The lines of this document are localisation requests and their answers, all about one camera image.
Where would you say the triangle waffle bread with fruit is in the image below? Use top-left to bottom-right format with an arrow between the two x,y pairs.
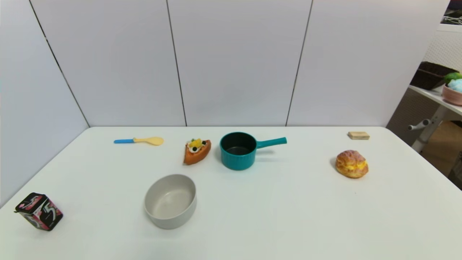
183,138 -> 212,166

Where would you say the cream puff bread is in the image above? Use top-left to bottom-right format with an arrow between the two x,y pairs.
335,150 -> 369,179

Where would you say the grey round bowl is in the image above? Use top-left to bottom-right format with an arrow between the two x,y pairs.
144,174 -> 197,230

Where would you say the white side table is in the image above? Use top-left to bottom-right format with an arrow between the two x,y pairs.
408,85 -> 462,153

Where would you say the dark woven basket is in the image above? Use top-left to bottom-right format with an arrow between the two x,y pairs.
410,61 -> 460,91

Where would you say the black pink gum box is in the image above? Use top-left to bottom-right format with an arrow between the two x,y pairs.
14,192 -> 64,231

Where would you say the brown cardboard box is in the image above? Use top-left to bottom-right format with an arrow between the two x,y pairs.
421,120 -> 462,177

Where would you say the pink bowl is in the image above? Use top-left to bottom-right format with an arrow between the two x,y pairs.
442,84 -> 462,106

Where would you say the green round fruit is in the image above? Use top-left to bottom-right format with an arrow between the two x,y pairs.
444,72 -> 462,86

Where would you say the teal saucepan with handle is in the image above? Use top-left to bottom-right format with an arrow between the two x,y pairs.
219,132 -> 288,171

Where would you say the yellow spoon with blue handle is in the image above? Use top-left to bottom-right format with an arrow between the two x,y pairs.
114,136 -> 164,146

